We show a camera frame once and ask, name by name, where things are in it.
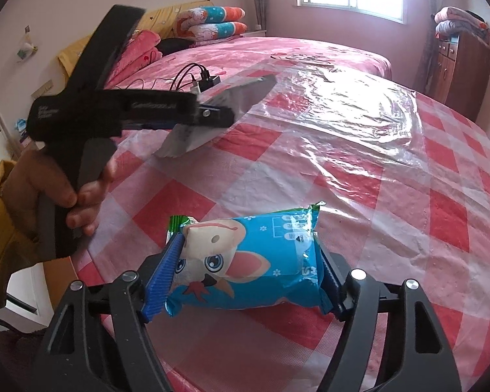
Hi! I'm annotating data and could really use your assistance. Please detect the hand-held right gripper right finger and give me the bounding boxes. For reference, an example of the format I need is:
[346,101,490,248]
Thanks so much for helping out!
[316,251,462,392]

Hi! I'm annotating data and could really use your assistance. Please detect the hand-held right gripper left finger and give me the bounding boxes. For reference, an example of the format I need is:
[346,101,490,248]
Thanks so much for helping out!
[33,235,185,392]

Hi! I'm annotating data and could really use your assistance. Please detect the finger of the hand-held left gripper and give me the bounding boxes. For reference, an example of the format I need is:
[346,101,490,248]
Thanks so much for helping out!
[122,106,235,131]

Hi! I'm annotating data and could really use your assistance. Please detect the foil snack bag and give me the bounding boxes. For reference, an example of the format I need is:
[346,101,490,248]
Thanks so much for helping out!
[154,73,278,160]

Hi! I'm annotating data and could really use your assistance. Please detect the blue wet wipes pack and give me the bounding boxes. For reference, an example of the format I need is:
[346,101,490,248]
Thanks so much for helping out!
[164,200,326,317]

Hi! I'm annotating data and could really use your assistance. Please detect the person's left forearm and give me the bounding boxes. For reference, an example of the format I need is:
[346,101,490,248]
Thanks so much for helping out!
[0,159,43,311]

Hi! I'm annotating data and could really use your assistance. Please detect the person's left hand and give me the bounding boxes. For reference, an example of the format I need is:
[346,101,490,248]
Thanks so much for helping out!
[14,147,118,237]

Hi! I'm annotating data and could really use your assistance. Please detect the yellow headboard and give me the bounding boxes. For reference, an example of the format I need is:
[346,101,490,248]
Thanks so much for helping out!
[56,2,213,78]

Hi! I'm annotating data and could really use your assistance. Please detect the folded pink blanket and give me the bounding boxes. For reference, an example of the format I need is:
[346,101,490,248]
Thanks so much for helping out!
[106,30,164,84]

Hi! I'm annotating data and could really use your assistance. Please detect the black cloth bundle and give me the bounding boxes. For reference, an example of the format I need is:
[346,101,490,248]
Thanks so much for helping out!
[158,38,197,56]

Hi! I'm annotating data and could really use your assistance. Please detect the red checked plastic tablecloth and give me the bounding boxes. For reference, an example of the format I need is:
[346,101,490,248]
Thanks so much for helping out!
[71,71,490,392]

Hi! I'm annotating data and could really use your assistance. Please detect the hanging curtain beside cabinet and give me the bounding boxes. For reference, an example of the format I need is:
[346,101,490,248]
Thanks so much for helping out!
[412,0,442,92]

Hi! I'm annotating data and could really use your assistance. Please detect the brown wooden cabinet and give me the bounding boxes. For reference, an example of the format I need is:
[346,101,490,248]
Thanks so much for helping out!
[428,30,490,122]

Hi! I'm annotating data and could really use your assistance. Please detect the folded quilts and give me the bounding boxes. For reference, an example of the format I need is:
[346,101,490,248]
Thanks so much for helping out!
[434,6,490,41]

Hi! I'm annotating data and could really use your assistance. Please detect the beige wall switch plate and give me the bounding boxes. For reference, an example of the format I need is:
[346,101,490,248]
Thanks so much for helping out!
[32,79,55,99]

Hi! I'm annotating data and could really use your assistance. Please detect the black cable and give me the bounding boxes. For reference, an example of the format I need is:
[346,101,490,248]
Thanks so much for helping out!
[171,63,205,90]

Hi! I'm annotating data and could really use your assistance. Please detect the thin red cable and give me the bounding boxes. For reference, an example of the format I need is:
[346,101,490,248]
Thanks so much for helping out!
[118,75,178,91]

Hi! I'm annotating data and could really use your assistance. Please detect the small hanging wall bag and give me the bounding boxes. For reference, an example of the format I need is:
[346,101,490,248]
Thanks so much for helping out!
[16,26,39,64]

